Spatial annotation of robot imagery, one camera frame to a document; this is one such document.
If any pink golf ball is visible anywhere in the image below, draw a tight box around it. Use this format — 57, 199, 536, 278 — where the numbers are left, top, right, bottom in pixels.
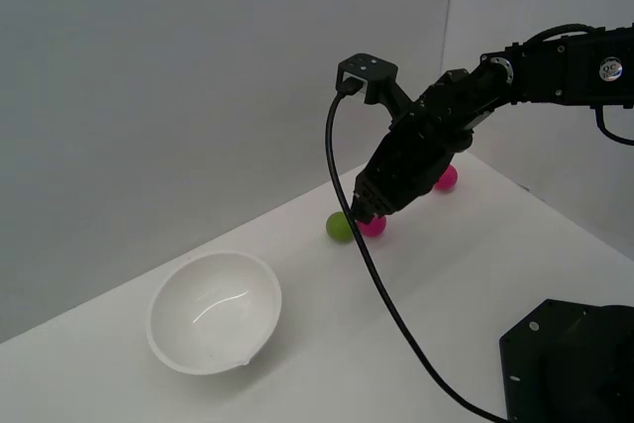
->
357, 214, 388, 241
434, 163, 459, 193

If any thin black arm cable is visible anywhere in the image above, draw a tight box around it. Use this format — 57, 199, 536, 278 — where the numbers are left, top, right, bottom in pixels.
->
595, 104, 634, 148

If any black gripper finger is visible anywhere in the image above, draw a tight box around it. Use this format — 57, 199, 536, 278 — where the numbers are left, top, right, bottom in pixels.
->
349, 129, 423, 224
366, 138, 468, 225

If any white bowl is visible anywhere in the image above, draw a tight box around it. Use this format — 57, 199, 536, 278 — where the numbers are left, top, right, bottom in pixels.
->
146, 251, 283, 376

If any black camera usb cable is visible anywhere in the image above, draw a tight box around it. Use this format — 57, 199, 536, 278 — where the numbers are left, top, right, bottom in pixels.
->
324, 75, 512, 423

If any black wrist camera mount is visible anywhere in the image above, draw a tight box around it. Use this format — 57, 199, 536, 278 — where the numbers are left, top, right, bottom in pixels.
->
338, 53, 418, 123

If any green golf ball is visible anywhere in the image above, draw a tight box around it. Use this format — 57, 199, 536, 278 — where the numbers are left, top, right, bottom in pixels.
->
325, 211, 356, 246

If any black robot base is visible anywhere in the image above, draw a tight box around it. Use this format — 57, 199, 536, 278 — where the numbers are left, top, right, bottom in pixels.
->
498, 298, 634, 423

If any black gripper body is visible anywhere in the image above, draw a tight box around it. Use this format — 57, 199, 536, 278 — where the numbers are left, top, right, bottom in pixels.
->
394, 67, 502, 148

